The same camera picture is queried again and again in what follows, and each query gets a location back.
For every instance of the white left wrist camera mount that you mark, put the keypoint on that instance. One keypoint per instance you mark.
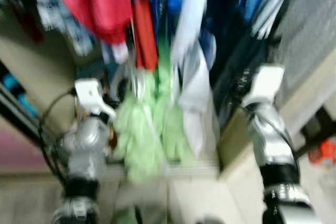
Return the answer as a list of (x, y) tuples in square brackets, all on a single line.
[(89, 92)]

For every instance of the orange-red hanging garment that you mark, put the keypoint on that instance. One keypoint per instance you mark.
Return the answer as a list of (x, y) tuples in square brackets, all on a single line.
[(145, 35)]

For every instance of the red hanging jacket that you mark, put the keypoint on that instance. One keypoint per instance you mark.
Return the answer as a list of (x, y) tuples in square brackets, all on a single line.
[(100, 3)]

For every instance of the red object on floor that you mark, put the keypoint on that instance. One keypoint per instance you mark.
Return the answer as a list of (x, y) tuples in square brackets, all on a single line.
[(325, 151)]

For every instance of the black metal stand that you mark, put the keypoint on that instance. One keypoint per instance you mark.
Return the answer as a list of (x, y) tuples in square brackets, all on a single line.
[(315, 124)]

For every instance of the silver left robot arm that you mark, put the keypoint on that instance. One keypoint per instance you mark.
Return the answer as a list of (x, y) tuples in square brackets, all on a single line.
[(84, 145)]

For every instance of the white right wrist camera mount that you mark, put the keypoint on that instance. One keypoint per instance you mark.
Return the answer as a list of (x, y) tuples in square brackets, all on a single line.
[(265, 85)]

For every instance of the dark navy hanging garment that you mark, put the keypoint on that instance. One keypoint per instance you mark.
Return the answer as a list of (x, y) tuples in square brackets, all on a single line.
[(231, 35)]

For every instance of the beige wooden wardrobe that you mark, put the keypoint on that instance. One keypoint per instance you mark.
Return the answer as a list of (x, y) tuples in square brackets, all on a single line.
[(47, 77)]

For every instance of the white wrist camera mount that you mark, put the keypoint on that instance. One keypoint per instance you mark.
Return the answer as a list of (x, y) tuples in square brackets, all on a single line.
[(265, 85), (89, 92)]

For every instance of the light green hanging garment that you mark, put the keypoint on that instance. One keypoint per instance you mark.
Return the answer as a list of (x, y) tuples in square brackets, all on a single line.
[(139, 129)]

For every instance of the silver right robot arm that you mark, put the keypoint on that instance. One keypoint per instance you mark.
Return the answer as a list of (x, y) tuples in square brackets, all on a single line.
[(270, 140)]

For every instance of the black white patterned garment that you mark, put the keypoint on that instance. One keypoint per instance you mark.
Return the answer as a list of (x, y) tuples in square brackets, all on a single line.
[(63, 19)]

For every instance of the pale blue white shirt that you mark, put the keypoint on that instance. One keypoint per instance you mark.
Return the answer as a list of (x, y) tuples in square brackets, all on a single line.
[(191, 14)]

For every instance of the black sliding door frame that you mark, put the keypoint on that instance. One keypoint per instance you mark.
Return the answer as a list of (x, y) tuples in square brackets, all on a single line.
[(21, 116)]

